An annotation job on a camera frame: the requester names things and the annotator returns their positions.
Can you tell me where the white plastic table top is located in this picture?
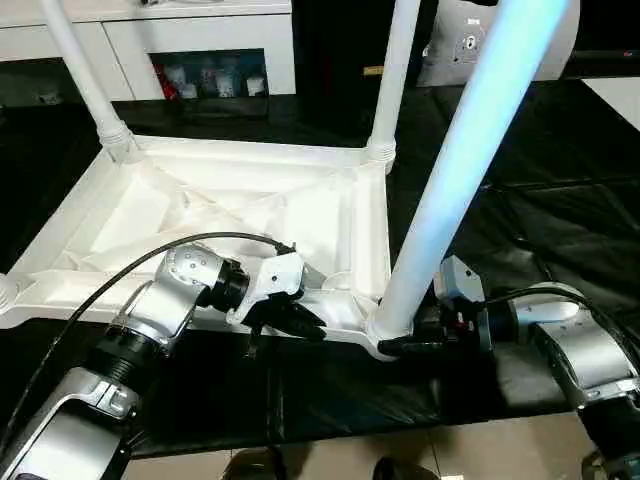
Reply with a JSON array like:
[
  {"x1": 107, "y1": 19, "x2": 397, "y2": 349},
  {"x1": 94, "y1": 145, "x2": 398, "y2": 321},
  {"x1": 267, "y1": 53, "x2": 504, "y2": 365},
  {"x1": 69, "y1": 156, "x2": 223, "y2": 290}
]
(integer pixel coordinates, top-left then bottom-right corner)
[{"x1": 0, "y1": 135, "x2": 416, "y2": 364}]

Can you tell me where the dark left robot foot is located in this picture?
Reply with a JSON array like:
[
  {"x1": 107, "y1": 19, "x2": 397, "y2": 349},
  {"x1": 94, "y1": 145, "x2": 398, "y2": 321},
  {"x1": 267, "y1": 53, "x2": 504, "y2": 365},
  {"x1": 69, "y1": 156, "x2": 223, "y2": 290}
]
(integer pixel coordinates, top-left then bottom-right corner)
[{"x1": 224, "y1": 447, "x2": 287, "y2": 480}]

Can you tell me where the black work mat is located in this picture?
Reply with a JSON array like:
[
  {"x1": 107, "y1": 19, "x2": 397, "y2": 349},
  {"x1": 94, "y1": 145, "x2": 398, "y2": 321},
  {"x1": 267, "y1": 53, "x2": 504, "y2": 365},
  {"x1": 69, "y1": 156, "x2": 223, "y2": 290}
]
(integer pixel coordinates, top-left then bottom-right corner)
[{"x1": 0, "y1": 77, "x2": 640, "y2": 459}]

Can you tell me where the red box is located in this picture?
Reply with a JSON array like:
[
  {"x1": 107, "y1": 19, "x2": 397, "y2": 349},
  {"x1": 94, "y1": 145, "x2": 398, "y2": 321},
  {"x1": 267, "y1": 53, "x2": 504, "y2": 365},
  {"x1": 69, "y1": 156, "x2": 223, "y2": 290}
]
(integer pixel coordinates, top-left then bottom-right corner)
[{"x1": 158, "y1": 68, "x2": 180, "y2": 102}]

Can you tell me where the grey printed cushion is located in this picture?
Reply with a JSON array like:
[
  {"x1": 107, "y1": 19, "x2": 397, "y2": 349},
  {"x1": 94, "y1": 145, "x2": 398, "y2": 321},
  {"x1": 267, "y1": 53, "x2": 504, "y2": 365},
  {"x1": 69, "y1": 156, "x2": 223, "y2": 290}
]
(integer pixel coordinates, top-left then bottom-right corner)
[{"x1": 417, "y1": 0, "x2": 584, "y2": 89}]

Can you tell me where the white flat board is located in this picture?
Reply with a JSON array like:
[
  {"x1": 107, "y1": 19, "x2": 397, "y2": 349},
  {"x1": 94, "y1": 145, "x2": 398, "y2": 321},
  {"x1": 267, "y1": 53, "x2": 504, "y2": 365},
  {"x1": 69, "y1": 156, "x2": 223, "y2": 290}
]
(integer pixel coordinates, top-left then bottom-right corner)
[{"x1": 582, "y1": 77, "x2": 640, "y2": 147}]

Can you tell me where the white glass-door cabinet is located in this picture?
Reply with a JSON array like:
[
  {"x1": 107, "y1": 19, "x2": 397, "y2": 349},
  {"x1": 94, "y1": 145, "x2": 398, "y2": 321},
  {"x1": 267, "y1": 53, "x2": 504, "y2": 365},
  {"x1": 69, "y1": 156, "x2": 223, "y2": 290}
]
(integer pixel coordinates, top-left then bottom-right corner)
[{"x1": 0, "y1": 0, "x2": 297, "y2": 104}]

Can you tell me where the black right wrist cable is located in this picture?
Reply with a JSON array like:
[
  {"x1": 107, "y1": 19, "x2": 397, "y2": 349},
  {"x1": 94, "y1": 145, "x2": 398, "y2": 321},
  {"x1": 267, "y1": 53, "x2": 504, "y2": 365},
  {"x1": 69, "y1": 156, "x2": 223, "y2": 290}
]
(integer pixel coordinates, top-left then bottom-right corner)
[{"x1": 484, "y1": 281, "x2": 640, "y2": 362}]

